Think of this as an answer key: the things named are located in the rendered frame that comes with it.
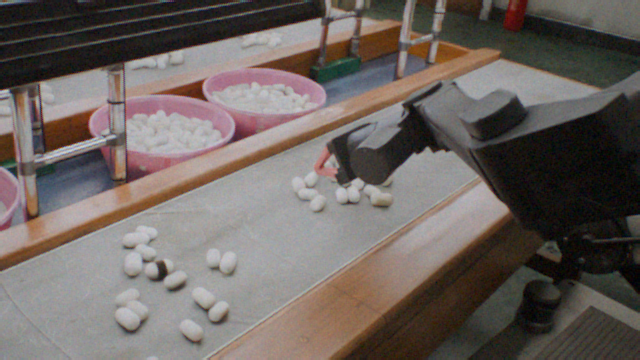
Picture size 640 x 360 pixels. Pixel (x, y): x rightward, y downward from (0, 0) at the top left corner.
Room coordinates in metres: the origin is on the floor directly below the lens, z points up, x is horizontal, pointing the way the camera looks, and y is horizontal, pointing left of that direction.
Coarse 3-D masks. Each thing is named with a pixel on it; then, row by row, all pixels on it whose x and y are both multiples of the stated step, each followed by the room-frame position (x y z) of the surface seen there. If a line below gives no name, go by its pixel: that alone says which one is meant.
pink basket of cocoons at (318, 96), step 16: (208, 80) 1.39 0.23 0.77; (224, 80) 1.44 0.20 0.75; (272, 80) 1.49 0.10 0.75; (304, 80) 1.47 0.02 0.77; (208, 96) 1.29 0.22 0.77; (320, 96) 1.40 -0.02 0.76; (240, 112) 1.24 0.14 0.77; (256, 112) 1.24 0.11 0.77; (304, 112) 1.27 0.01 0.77; (240, 128) 1.26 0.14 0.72
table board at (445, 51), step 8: (336, 8) 2.26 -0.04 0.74; (440, 40) 2.02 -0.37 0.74; (408, 48) 2.07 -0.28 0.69; (416, 48) 2.05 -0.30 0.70; (424, 48) 2.03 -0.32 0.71; (440, 48) 2.00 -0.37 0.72; (448, 48) 1.99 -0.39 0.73; (456, 48) 1.97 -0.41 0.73; (464, 48) 1.97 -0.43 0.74; (424, 56) 2.03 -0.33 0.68; (440, 56) 2.00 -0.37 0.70; (448, 56) 1.98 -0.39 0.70; (456, 56) 1.97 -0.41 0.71; (544, 72) 1.82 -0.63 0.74; (568, 80) 1.77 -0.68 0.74; (600, 88) 1.73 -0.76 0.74
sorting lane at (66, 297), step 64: (512, 64) 1.86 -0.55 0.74; (192, 192) 0.95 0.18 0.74; (256, 192) 0.97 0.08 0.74; (320, 192) 1.00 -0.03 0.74; (384, 192) 1.02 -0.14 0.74; (448, 192) 1.05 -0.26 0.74; (64, 256) 0.74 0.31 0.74; (192, 256) 0.77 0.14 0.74; (256, 256) 0.79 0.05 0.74; (320, 256) 0.81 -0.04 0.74; (0, 320) 0.60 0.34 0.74; (64, 320) 0.61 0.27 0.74; (192, 320) 0.64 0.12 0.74; (256, 320) 0.65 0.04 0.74
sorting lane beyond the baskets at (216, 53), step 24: (312, 24) 2.03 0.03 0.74; (336, 24) 2.06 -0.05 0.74; (192, 48) 1.68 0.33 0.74; (216, 48) 1.70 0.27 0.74; (240, 48) 1.72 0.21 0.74; (264, 48) 1.75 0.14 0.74; (96, 72) 1.43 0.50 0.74; (144, 72) 1.47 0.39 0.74; (168, 72) 1.48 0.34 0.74; (72, 96) 1.28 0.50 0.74; (0, 120) 1.13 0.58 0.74
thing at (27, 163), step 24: (0, 0) 0.79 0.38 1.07; (96, 0) 0.70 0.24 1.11; (120, 72) 0.91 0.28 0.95; (24, 96) 0.79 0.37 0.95; (120, 96) 0.91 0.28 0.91; (24, 120) 0.79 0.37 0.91; (120, 120) 0.91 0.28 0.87; (24, 144) 0.79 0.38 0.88; (96, 144) 0.88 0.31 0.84; (120, 144) 0.91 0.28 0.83; (24, 168) 0.79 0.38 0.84; (120, 168) 0.91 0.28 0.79; (24, 192) 0.79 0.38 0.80; (24, 216) 0.79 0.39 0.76
